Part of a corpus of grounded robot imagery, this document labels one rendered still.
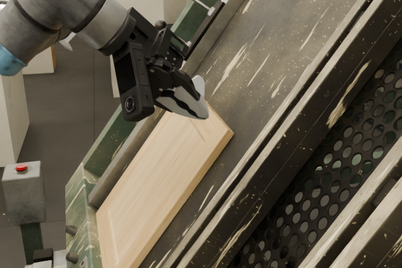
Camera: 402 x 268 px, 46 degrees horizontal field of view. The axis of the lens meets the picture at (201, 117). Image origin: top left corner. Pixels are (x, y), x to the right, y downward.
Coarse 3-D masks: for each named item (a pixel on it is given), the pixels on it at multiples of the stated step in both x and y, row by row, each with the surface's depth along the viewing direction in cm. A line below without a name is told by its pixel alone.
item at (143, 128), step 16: (224, 0) 137; (240, 0) 135; (224, 16) 136; (208, 32) 136; (208, 48) 138; (192, 64) 138; (160, 112) 141; (144, 128) 141; (128, 144) 143; (112, 160) 147; (128, 160) 144; (112, 176) 144; (96, 192) 145
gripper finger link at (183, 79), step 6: (168, 72) 72; (174, 72) 71; (180, 72) 72; (174, 78) 72; (180, 78) 72; (186, 78) 72; (174, 84) 73; (180, 84) 73; (186, 84) 72; (192, 84) 73; (186, 90) 74; (192, 90) 73; (198, 96) 75
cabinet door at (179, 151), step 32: (160, 128) 134; (192, 128) 118; (224, 128) 104; (160, 160) 124; (192, 160) 108; (128, 192) 131; (160, 192) 114; (128, 224) 120; (160, 224) 106; (128, 256) 111
